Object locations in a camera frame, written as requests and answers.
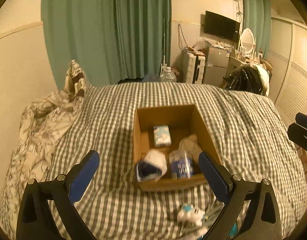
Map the white blue plush toy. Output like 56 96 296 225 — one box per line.
177 203 208 239

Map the brown cardboard box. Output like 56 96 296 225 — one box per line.
132 103 222 192

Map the blue label plastic jar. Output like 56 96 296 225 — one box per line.
169 150 194 179

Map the large green curtain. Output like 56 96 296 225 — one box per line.
41 0 171 88

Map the black wall television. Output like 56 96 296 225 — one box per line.
204 11 240 42

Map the large clear water bottle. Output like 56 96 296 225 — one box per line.
160 65 177 82

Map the small green curtain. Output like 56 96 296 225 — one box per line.
243 0 272 59

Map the white louvered wardrobe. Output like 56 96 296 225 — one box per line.
267 16 307 126

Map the white blue rolled sock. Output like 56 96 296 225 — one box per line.
136 149 168 183

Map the oval vanity mirror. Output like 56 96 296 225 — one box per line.
239 28 255 55

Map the silver mini fridge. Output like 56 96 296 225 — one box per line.
203 47 230 87

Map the blue tissue pack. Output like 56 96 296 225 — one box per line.
153 125 172 147

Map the black jacket on chair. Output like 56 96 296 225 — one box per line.
222 63 272 96

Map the white suitcase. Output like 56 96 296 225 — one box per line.
182 52 205 85

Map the white dressing table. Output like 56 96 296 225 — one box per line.
223 56 266 80

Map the grey checked bed sheet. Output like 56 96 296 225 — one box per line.
0 81 307 240

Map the patterned pillow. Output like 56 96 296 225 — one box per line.
63 60 87 99

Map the floral patterned duvet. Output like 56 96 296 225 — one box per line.
0 89 85 205

